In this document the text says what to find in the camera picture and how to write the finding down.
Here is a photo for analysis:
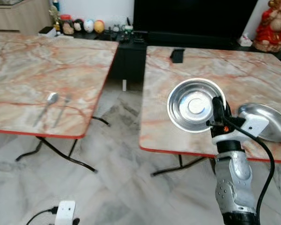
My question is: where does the dark egg-shaped toy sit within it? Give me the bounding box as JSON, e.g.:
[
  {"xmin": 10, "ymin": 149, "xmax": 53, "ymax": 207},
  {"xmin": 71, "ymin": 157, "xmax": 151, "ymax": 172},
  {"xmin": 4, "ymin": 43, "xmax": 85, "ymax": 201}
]
[{"xmin": 74, "ymin": 19, "xmax": 84, "ymax": 32}]

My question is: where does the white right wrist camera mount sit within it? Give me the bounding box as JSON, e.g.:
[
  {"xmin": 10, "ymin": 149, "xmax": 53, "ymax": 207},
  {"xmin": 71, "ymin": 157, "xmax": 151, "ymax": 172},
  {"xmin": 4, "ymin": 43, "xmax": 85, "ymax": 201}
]
[{"xmin": 211, "ymin": 114, "xmax": 270, "ymax": 144}]

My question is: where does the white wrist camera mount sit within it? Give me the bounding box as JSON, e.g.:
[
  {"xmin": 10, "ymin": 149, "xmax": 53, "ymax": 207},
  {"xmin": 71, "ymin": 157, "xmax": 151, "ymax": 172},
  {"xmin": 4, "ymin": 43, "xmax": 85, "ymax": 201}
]
[
  {"xmin": 211, "ymin": 114, "xmax": 270, "ymax": 144},
  {"xmin": 55, "ymin": 201, "xmax": 76, "ymax": 225}
]

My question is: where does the round stainless steel bowl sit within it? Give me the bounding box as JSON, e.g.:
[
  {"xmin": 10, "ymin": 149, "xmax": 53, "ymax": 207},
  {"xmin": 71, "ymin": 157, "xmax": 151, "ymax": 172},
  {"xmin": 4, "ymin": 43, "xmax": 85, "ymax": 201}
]
[{"xmin": 167, "ymin": 78, "xmax": 227, "ymax": 134}]

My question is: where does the small golden ornament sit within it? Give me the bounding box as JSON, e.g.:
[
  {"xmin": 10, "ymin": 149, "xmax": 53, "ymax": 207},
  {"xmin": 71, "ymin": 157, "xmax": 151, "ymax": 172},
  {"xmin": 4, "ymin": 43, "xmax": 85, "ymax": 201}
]
[{"xmin": 49, "ymin": 4, "xmax": 61, "ymax": 33}]

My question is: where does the black TV console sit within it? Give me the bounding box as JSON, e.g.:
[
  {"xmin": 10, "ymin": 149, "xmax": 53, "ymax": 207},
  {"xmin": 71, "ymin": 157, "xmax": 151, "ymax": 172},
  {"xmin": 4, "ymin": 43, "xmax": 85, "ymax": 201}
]
[{"xmin": 39, "ymin": 26, "xmax": 281, "ymax": 83}]

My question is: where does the black television screen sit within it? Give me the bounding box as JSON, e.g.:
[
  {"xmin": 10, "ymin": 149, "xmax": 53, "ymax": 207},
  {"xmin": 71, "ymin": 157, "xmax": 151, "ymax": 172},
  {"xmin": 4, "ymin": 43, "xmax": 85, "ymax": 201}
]
[{"xmin": 133, "ymin": 0, "xmax": 259, "ymax": 36}]

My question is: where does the white egg-shaped toy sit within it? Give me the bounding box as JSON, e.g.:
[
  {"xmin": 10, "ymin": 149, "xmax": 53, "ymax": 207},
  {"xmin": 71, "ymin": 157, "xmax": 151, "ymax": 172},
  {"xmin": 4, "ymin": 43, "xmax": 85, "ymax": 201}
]
[{"xmin": 83, "ymin": 19, "xmax": 95, "ymax": 33}]

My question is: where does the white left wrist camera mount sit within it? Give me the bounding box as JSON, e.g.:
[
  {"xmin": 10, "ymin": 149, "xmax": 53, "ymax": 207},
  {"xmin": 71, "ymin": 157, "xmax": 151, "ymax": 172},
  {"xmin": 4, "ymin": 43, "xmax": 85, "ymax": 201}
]
[{"xmin": 55, "ymin": 201, "xmax": 76, "ymax": 225}]

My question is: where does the shallow stainless steel plate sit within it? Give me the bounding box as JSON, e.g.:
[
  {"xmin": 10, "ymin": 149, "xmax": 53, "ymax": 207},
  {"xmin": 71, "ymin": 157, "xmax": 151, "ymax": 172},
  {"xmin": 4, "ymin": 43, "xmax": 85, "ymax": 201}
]
[{"xmin": 237, "ymin": 103, "xmax": 281, "ymax": 143}]

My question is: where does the metal fork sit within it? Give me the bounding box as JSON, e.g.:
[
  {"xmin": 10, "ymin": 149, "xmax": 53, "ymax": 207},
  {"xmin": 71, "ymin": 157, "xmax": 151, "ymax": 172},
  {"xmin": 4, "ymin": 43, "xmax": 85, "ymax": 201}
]
[{"xmin": 53, "ymin": 95, "xmax": 73, "ymax": 128}]

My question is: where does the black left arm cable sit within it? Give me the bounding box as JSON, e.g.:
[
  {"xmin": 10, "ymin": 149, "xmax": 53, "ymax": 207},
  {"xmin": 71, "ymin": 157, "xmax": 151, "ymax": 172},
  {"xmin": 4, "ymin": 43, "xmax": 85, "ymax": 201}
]
[{"xmin": 26, "ymin": 206, "xmax": 59, "ymax": 225}]

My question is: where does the small black holder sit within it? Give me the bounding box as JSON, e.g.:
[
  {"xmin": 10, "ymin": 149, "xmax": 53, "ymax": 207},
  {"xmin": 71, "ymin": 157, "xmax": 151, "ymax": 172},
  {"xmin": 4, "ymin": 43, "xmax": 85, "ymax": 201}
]
[{"xmin": 170, "ymin": 49, "xmax": 185, "ymax": 63}]

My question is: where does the marble-pattern folding table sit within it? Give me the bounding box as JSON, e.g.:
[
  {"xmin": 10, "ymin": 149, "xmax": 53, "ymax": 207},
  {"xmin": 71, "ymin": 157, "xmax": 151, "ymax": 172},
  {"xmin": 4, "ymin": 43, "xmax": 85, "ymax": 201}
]
[
  {"xmin": 139, "ymin": 45, "xmax": 281, "ymax": 177},
  {"xmin": 0, "ymin": 32, "xmax": 119, "ymax": 173}
]

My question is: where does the light wooden cabinet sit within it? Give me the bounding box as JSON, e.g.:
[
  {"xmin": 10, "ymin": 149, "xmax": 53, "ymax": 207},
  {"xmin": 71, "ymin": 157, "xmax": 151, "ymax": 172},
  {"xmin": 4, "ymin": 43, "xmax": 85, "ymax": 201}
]
[{"xmin": 0, "ymin": 0, "xmax": 52, "ymax": 34}]

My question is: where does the white tissue pack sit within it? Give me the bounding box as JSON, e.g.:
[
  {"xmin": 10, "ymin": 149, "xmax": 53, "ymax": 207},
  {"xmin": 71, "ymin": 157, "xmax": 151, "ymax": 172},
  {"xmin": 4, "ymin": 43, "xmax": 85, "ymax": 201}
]
[{"xmin": 238, "ymin": 34, "xmax": 253, "ymax": 47}]

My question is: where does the jar with red lid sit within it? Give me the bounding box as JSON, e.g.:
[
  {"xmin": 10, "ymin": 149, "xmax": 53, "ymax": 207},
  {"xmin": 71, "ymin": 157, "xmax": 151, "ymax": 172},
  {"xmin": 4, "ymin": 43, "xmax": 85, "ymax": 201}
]
[{"xmin": 60, "ymin": 15, "xmax": 75, "ymax": 36}]

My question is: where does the red and gold figurine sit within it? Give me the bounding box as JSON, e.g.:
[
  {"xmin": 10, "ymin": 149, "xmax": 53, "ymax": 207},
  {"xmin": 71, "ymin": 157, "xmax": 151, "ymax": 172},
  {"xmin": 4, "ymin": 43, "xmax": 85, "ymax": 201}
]
[{"xmin": 252, "ymin": 0, "xmax": 281, "ymax": 53}]

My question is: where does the yellow egg-shaped toy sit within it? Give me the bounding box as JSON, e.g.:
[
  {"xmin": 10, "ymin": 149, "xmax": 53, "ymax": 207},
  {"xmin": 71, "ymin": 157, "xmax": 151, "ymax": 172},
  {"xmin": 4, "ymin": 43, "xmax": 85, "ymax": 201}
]
[{"xmin": 94, "ymin": 20, "xmax": 105, "ymax": 34}]

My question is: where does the metal spoon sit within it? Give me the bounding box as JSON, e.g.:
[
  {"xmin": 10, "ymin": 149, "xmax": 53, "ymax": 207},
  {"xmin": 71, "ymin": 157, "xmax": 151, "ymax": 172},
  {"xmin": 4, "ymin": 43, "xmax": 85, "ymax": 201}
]
[{"xmin": 34, "ymin": 92, "xmax": 59, "ymax": 128}]

